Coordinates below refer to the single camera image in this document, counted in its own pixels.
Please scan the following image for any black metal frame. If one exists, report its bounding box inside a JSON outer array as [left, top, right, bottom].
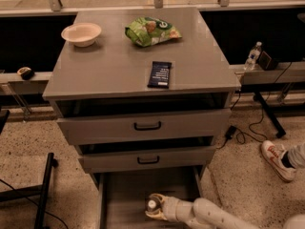
[[0, 109, 59, 229]]

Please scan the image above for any tape measure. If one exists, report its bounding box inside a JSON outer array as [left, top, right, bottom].
[[17, 67, 34, 80]]

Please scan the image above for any dark blue snack bar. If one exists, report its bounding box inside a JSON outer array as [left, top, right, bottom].
[[148, 61, 172, 89]]

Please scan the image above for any green chip bag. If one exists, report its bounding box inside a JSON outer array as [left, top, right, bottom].
[[125, 17, 182, 47]]

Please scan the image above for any small black box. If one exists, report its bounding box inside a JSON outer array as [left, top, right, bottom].
[[258, 51, 278, 71]]

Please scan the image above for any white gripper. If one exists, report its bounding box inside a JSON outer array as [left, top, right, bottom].
[[145, 194, 194, 223]]

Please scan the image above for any grey drawer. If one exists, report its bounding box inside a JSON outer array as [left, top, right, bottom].
[[79, 146, 215, 174], [96, 166, 203, 229], [57, 109, 231, 145]]

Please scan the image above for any grey middle drawer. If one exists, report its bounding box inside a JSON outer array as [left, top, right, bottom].
[[79, 146, 215, 174]]

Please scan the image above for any small water bottle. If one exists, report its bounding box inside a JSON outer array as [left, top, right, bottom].
[[244, 41, 262, 71]]

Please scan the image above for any grey top drawer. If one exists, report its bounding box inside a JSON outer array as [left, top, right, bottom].
[[57, 109, 231, 145]]

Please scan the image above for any thin black floor cable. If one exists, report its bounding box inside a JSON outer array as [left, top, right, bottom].
[[0, 178, 70, 229]]

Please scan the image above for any grey trouser leg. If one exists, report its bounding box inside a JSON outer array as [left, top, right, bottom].
[[288, 144, 305, 169]]

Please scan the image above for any white paper bowl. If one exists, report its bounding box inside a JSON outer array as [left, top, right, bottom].
[[61, 23, 102, 47]]

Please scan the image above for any grey bottom drawer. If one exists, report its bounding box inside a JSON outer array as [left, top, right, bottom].
[[96, 166, 203, 229]]

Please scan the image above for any black power adapter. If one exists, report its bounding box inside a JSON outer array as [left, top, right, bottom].
[[225, 126, 236, 139]]

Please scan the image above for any white red sneaker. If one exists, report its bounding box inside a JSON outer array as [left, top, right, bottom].
[[260, 140, 296, 182]]

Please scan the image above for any clear tea plastic bottle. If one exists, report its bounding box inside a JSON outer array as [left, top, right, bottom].
[[147, 198, 160, 214]]

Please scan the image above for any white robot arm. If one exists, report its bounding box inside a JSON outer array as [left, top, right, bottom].
[[145, 194, 259, 229]]

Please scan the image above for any black power cable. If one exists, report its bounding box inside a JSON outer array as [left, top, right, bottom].
[[215, 60, 294, 150]]

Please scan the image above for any grey drawer cabinet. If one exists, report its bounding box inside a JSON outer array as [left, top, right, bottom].
[[42, 7, 241, 189]]

